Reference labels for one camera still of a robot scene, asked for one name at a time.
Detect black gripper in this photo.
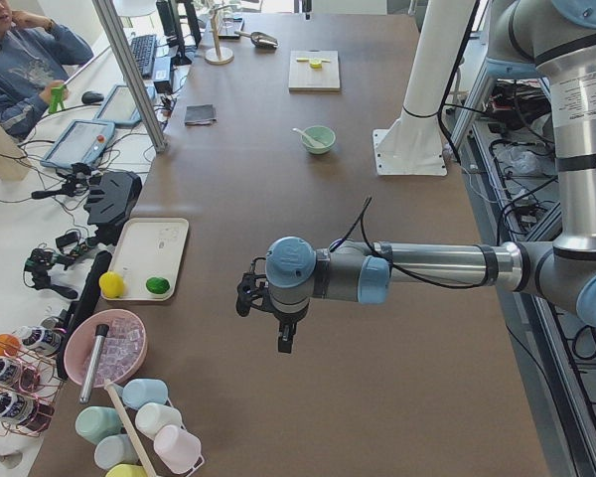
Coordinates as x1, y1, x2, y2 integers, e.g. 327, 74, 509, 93
273, 309, 303, 354

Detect white ceramic spoon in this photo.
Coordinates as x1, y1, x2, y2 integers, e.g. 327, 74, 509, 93
292, 127, 324, 148

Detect light green ceramic bowl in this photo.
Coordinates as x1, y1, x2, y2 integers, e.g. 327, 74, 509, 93
301, 125, 336, 155

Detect pink bowl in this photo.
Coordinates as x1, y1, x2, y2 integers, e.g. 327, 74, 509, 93
64, 309, 148, 388

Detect steel muddler in bowl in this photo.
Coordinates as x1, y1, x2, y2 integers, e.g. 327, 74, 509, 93
78, 324, 109, 404

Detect green lime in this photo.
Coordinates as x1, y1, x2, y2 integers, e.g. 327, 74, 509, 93
145, 276, 171, 295

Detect beige rabbit tray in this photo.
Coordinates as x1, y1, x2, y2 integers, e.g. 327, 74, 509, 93
107, 218, 189, 301

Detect pink cup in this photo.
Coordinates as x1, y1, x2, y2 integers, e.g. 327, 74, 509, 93
153, 424, 205, 474

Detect white cup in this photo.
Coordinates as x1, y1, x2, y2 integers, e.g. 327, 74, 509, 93
135, 402, 183, 440

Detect light blue cup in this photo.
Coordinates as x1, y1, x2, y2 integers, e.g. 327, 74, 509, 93
122, 378, 169, 410

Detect whole yellow lemon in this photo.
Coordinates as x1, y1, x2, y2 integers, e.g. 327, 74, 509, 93
98, 271, 125, 299

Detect pale blue cup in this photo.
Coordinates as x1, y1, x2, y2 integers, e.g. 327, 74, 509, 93
94, 434, 139, 470

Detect yellow cup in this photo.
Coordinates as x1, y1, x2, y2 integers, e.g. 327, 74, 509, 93
105, 463, 147, 477

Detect mint green cup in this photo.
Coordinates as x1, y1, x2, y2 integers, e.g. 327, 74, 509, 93
74, 406, 122, 445

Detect black device stand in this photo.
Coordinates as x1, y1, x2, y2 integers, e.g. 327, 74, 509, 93
83, 171, 142, 248

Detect folded grey cloth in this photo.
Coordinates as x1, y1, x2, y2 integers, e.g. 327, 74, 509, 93
184, 104, 217, 126

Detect bamboo cutting board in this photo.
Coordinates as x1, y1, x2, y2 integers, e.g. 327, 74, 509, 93
288, 50, 341, 92

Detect yellow plastic knife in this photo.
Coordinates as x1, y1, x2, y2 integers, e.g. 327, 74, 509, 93
296, 57, 330, 68

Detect blue teach pendant near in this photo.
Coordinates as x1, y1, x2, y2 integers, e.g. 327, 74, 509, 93
40, 119, 115, 170

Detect blue teach pendant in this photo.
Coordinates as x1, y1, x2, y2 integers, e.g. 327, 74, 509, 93
94, 84, 141, 128
40, 119, 115, 170

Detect blue teach pendant far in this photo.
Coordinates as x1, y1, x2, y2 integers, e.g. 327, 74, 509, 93
94, 84, 141, 128

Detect wooden mug tree stand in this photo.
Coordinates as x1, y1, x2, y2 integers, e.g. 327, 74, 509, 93
205, 2, 233, 66

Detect orange fruit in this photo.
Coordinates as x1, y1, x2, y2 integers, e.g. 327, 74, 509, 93
0, 334, 21, 357

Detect steel scoop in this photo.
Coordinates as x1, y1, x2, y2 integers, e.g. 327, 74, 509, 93
235, 30, 278, 50

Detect black computer mouse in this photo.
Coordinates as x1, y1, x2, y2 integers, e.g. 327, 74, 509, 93
81, 90, 104, 105

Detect black keyboard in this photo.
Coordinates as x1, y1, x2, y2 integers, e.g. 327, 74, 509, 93
129, 34, 158, 79

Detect seated person blue hoodie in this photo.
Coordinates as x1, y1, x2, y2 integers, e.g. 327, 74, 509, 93
0, 1, 93, 140

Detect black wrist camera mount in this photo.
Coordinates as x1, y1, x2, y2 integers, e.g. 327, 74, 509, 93
235, 256, 273, 317

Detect black camera cable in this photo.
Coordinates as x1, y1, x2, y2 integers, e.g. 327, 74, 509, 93
327, 196, 493, 290

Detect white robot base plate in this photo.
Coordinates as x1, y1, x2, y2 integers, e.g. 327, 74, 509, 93
372, 127, 447, 176

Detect copper wire bottle rack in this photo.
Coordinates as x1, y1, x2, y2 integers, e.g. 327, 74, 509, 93
0, 326, 64, 437

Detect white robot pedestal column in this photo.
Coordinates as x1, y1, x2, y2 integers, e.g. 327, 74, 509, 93
375, 1, 479, 156

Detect aluminium frame post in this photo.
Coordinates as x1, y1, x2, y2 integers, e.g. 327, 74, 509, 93
92, 0, 167, 153

